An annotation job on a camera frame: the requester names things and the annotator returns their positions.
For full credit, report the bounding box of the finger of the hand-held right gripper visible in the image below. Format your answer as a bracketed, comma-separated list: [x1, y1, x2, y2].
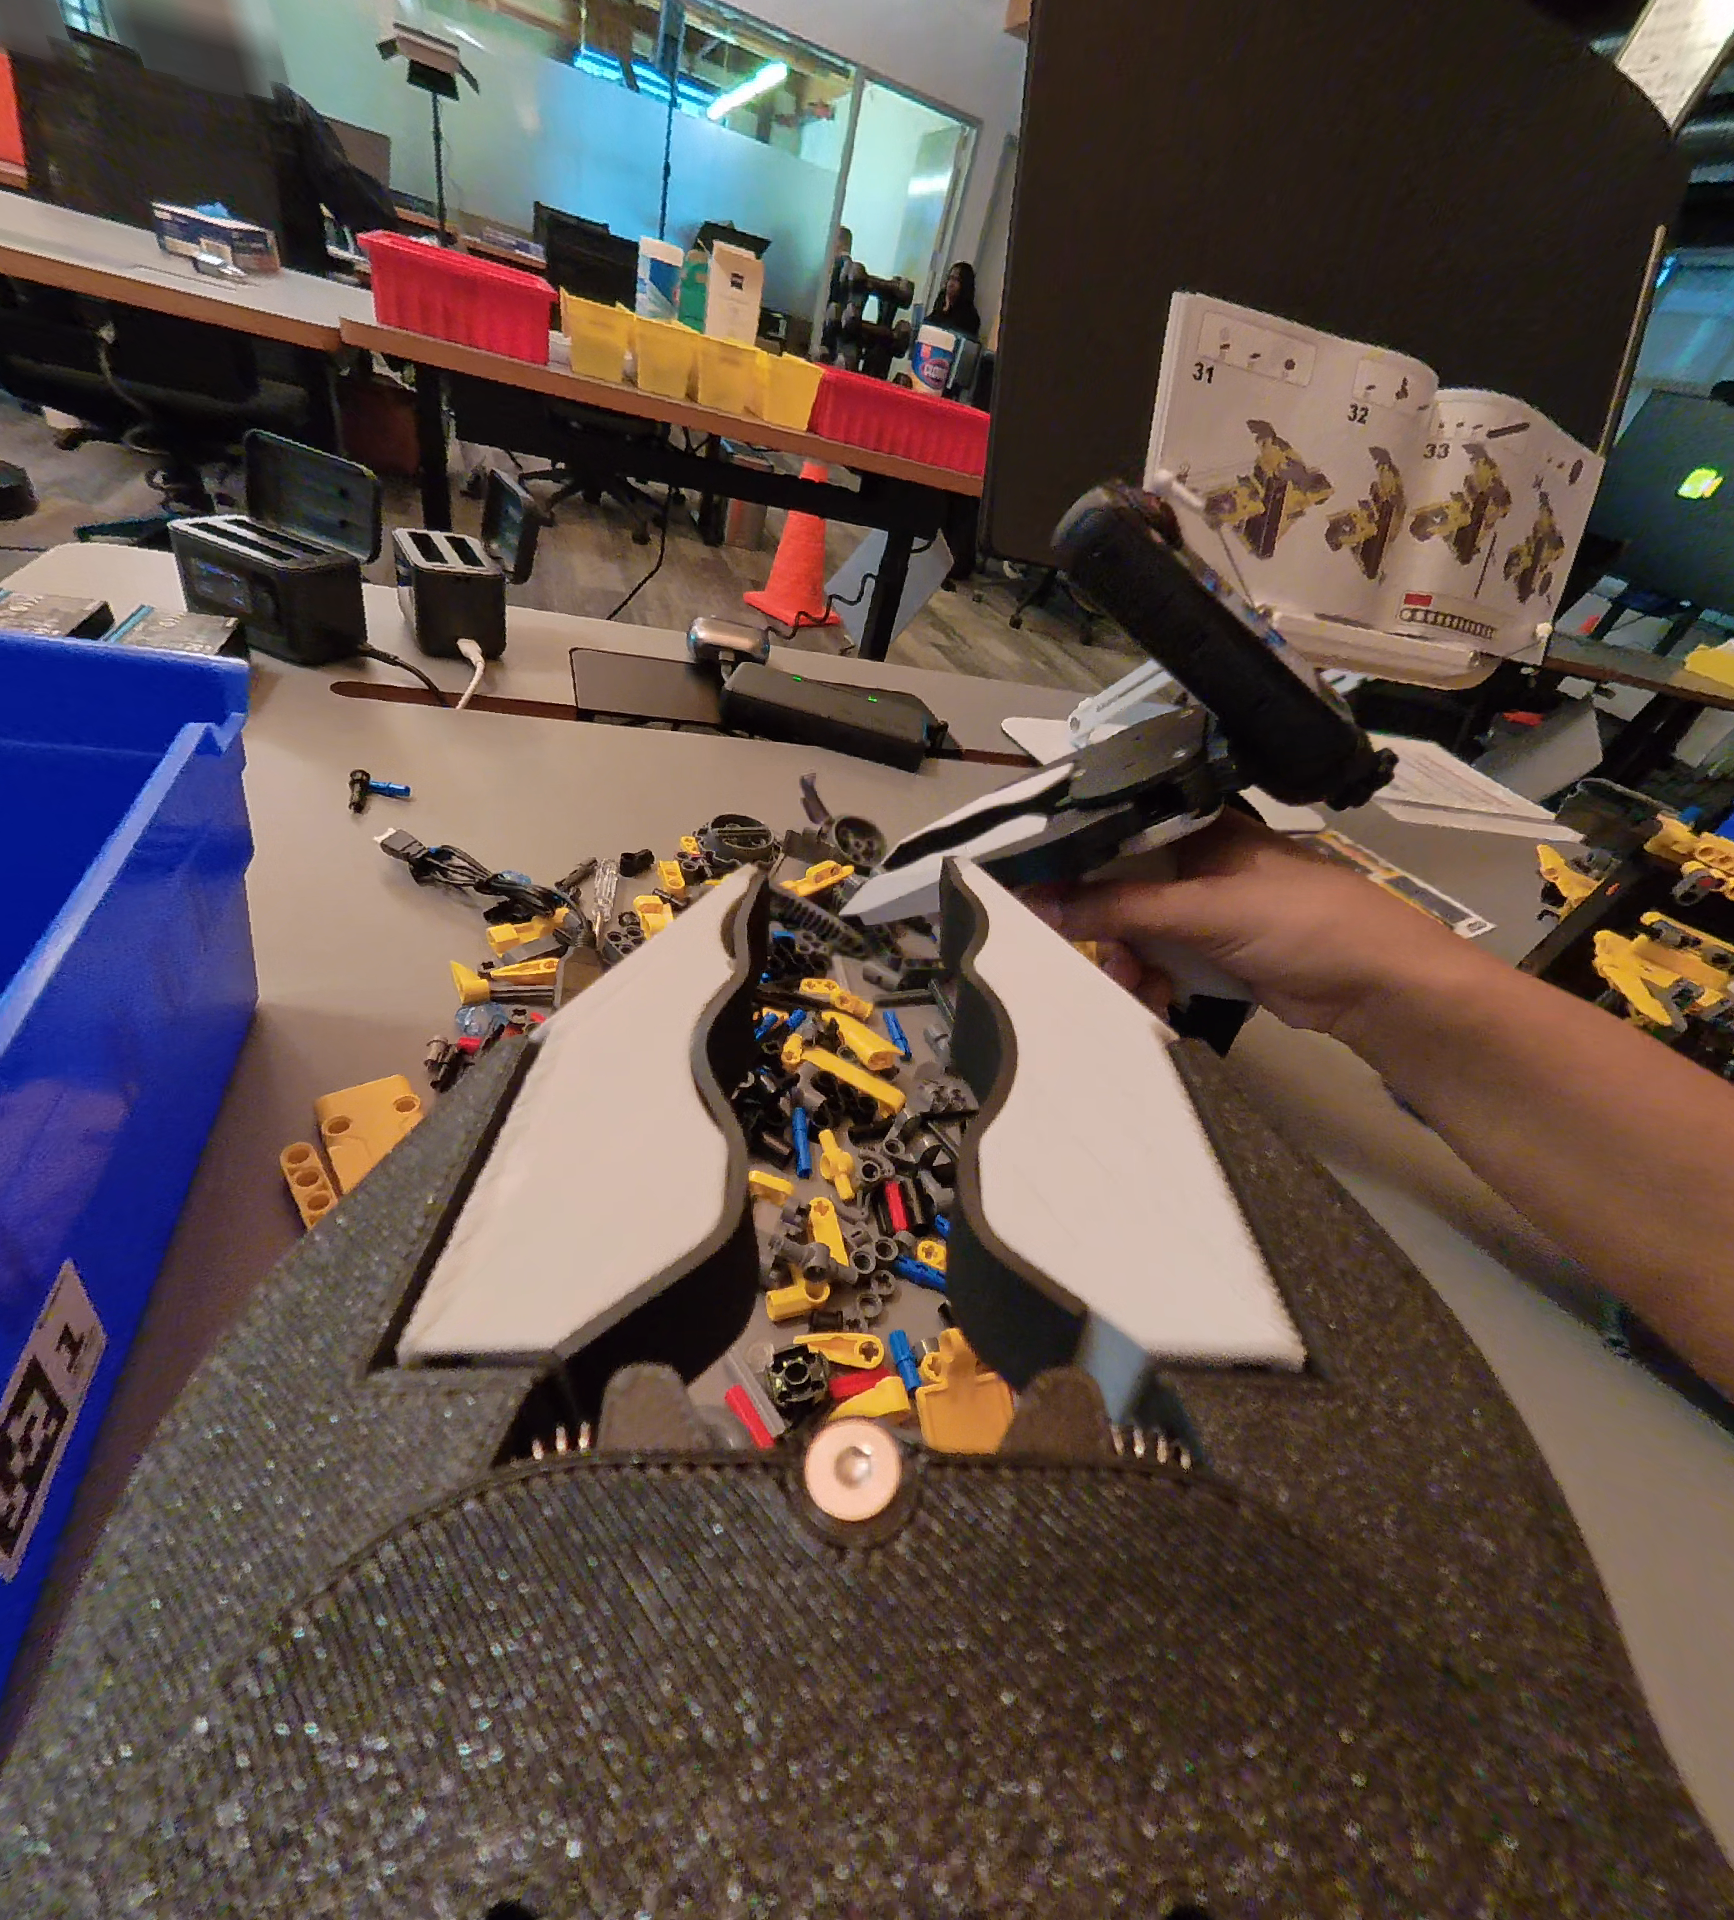
[839, 817, 1051, 931]
[882, 757, 1110, 888]

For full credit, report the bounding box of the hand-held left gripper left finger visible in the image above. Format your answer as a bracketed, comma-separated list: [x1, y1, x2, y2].
[368, 866, 774, 1375]

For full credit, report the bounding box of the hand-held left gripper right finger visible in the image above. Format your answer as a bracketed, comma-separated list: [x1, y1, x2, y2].
[937, 859, 1310, 1465]

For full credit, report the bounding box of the pile of toy building parts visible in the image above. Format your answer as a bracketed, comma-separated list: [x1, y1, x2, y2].
[278, 772, 1025, 1458]

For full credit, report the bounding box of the person's right forearm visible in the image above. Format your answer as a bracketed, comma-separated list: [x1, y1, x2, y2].
[1345, 901, 1734, 1481]

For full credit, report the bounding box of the person's right hand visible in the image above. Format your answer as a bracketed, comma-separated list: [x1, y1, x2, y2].
[1020, 817, 1423, 1052]

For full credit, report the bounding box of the black power adapter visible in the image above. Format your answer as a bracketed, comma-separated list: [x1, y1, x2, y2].
[720, 660, 952, 775]

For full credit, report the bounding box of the open instruction booklet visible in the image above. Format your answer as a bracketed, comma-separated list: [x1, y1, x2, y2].
[1144, 293, 1608, 685]

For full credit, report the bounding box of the white paper sheet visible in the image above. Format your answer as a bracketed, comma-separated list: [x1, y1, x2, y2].
[1367, 735, 1582, 843]

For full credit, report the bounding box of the yellow sticker sheet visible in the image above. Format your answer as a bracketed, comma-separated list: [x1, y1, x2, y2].
[1308, 832, 1499, 940]

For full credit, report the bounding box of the orange traffic cone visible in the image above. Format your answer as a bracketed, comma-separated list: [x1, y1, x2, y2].
[742, 465, 845, 630]

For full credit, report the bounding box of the red plastic bin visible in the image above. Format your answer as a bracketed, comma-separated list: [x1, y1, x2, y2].
[806, 365, 992, 480]
[355, 228, 562, 367]

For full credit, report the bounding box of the black divider panel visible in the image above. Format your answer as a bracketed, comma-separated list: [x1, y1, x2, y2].
[977, 0, 1694, 602]

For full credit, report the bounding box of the black dumbbell rack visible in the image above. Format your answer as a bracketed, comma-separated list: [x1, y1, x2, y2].
[822, 254, 929, 378]

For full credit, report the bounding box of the yellow toy model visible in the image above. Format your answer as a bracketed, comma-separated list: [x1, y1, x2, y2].
[1534, 781, 1734, 1091]

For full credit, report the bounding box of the blue plastic bin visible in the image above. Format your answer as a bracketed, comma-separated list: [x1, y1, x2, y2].
[0, 622, 262, 1862]

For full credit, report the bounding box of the small black charger case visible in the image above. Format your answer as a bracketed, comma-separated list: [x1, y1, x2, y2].
[390, 472, 545, 662]

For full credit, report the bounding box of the white carton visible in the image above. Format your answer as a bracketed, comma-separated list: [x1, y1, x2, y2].
[702, 240, 771, 345]

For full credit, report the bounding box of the pale blue carton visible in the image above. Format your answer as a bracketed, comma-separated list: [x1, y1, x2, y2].
[635, 234, 711, 328]

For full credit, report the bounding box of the wooden desk with bins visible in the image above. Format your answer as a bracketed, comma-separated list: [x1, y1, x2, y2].
[341, 315, 989, 499]

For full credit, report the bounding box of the large black charger case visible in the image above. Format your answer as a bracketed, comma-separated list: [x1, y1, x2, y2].
[168, 431, 385, 666]

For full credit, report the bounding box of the black computer monitor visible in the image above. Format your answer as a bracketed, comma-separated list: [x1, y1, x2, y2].
[528, 203, 644, 319]

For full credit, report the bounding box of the tripod with device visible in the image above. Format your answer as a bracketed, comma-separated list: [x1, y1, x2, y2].
[374, 22, 480, 243]

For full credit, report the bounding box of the small blue box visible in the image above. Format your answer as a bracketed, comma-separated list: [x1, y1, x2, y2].
[149, 203, 284, 276]

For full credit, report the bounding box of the long office desk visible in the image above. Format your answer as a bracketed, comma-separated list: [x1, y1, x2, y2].
[0, 165, 359, 354]

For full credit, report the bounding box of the black usb cable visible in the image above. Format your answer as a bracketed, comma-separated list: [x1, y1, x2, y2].
[377, 828, 570, 918]

